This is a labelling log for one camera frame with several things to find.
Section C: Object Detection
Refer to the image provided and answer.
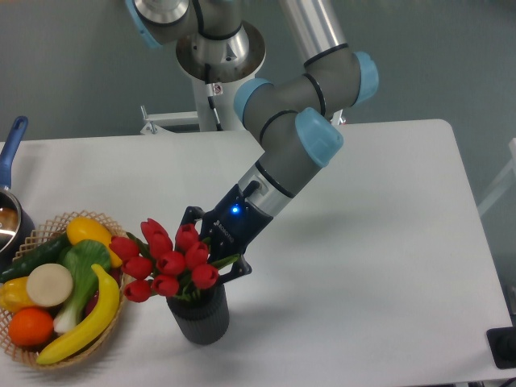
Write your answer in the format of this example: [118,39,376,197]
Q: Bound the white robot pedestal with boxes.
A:
[139,74,347,135]

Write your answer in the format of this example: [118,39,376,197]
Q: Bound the white frame at right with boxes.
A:
[477,138,515,218]

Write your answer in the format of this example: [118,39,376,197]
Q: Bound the yellow bell pepper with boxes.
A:
[1,277,36,313]

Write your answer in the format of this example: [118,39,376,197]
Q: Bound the green white bok choy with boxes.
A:
[53,239,111,335]

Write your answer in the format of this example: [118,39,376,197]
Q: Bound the green cucumber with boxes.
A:
[1,234,71,284]

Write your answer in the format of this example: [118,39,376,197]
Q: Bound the black device at table edge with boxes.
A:
[486,327,515,369]

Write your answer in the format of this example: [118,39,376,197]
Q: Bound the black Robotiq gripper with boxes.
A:
[180,183,273,285]

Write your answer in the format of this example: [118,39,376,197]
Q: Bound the orange plastic fruit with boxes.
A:
[8,307,54,347]

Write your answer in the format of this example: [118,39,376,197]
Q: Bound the yellow plastic banana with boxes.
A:
[35,264,120,366]

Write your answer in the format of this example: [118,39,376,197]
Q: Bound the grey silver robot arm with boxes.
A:
[126,1,379,283]

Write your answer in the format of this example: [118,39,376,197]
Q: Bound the yellow squash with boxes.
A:
[66,217,123,268]

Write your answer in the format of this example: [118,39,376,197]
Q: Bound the dark grey ribbed vase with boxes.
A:
[166,285,230,345]

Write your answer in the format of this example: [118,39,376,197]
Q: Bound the woven wicker basket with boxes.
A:
[1,210,131,370]

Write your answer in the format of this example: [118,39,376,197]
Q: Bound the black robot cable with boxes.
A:
[203,64,224,131]

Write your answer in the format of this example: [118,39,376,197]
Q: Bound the beige round disc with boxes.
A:
[26,264,73,307]

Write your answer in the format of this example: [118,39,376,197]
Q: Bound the red tulip bouquet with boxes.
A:
[109,218,239,306]

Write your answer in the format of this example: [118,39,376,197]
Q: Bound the blue handled saucepan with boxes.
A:
[1,116,35,271]

